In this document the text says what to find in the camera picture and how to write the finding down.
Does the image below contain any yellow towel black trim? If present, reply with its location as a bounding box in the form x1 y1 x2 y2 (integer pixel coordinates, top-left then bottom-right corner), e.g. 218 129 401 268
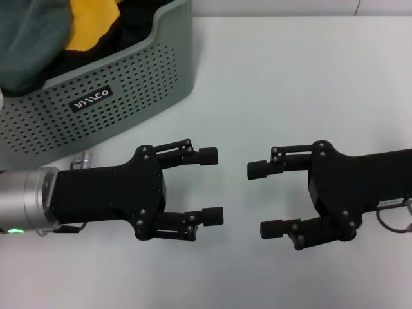
62 0 122 54

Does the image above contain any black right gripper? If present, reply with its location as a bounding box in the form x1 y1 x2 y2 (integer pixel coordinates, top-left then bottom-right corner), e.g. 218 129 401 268
259 140 412 252

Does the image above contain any grey-green perforated storage box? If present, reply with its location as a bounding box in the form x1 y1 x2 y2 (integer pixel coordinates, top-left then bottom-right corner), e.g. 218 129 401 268
0 0 198 165

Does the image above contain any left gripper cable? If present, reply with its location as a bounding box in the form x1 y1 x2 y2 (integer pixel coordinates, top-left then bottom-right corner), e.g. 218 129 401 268
37 221 89 238

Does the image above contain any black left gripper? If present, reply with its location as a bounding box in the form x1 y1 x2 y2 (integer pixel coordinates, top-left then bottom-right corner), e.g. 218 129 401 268
48 144 168 241

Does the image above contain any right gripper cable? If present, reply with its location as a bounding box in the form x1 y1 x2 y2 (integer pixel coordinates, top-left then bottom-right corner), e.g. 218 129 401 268
374 198 412 233

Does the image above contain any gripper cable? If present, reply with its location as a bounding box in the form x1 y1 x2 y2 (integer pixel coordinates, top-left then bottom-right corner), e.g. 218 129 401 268
374 198 412 233
37 221 89 238

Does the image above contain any dark green towel black trim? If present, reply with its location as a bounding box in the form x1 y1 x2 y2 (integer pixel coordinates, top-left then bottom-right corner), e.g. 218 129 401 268
0 0 82 97

